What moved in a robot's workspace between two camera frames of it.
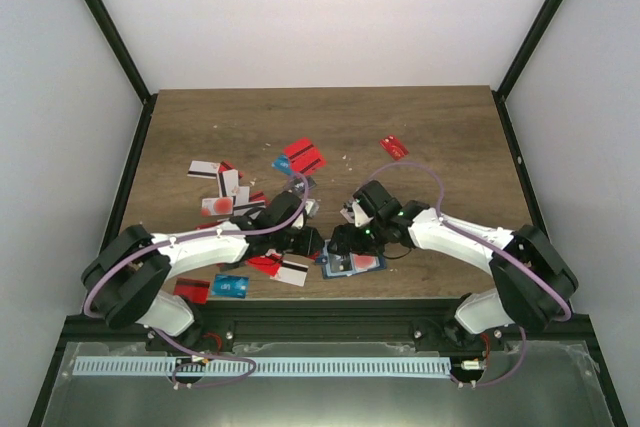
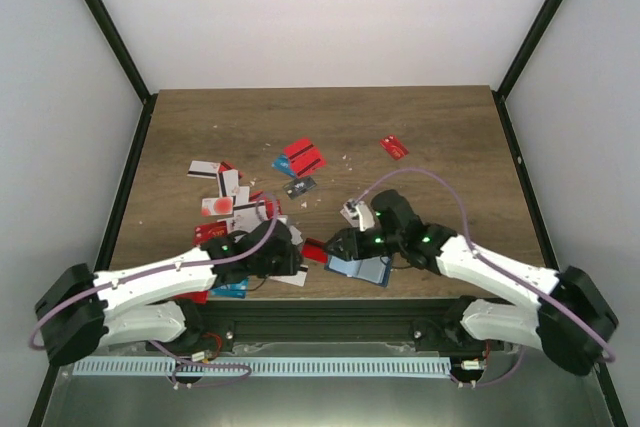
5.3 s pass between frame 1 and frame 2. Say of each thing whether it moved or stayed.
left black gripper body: moved
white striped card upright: stayed
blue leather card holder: moved
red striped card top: stayed
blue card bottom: stayed
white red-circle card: stayed
